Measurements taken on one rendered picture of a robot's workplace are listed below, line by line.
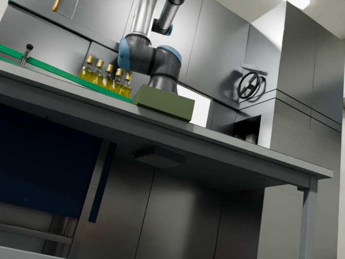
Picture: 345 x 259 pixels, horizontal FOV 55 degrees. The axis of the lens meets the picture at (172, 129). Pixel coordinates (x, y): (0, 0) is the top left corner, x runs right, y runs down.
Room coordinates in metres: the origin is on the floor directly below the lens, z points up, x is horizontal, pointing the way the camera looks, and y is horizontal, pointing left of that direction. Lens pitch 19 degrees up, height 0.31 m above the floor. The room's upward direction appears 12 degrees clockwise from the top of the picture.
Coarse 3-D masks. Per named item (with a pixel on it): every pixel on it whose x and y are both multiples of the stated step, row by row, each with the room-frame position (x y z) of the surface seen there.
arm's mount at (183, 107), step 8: (144, 88) 1.09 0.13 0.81; (152, 88) 1.10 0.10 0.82; (136, 96) 1.16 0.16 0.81; (144, 96) 1.09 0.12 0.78; (152, 96) 1.10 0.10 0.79; (160, 96) 1.11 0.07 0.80; (168, 96) 1.11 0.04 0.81; (176, 96) 1.12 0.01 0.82; (144, 104) 1.09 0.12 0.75; (152, 104) 1.10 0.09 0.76; (160, 104) 1.11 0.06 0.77; (168, 104) 1.12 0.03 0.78; (176, 104) 1.12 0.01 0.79; (184, 104) 1.13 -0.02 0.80; (192, 104) 1.14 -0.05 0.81; (160, 112) 1.13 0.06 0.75; (168, 112) 1.12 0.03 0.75; (176, 112) 1.13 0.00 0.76; (184, 112) 1.13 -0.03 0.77; (192, 112) 1.14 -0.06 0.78; (184, 120) 1.16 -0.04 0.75
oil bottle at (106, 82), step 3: (105, 75) 1.63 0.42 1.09; (102, 78) 1.62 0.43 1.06; (105, 78) 1.62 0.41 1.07; (108, 78) 1.63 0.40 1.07; (102, 81) 1.62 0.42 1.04; (105, 81) 1.62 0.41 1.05; (108, 81) 1.63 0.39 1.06; (111, 81) 1.64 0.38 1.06; (102, 84) 1.62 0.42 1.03; (105, 84) 1.62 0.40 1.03; (108, 84) 1.63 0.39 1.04; (105, 87) 1.63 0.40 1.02; (108, 87) 1.63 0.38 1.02
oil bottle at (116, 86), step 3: (114, 81) 1.64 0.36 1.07; (117, 81) 1.65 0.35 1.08; (120, 81) 1.66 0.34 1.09; (111, 84) 1.64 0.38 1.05; (114, 84) 1.64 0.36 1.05; (117, 84) 1.65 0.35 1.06; (120, 84) 1.66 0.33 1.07; (111, 87) 1.64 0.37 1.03; (114, 87) 1.65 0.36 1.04; (117, 87) 1.65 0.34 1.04; (120, 87) 1.66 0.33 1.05; (111, 90) 1.64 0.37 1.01; (114, 90) 1.65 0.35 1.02; (117, 90) 1.65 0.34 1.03; (120, 90) 1.67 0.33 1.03; (117, 93) 1.66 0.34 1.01
